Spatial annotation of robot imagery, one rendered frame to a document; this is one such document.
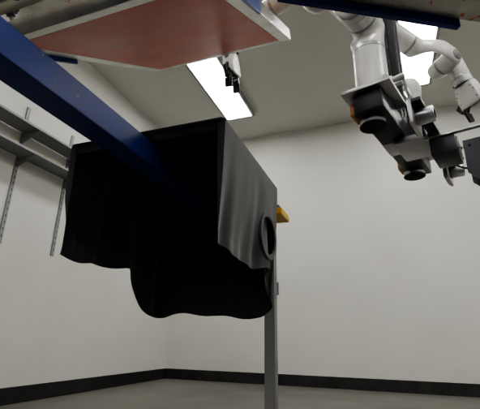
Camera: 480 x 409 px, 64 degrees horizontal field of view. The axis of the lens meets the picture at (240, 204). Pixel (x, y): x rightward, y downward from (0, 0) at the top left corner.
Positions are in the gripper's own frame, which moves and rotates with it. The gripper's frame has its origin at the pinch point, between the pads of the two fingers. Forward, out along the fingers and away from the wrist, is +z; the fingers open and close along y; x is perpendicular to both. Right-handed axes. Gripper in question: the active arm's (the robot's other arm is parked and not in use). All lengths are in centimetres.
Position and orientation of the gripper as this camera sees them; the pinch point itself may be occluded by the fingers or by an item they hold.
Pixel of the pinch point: (233, 88)
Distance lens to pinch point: 175.0
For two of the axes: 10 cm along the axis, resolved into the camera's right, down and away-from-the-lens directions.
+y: 3.4, 0.2, 9.4
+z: 0.8, 10.0, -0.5
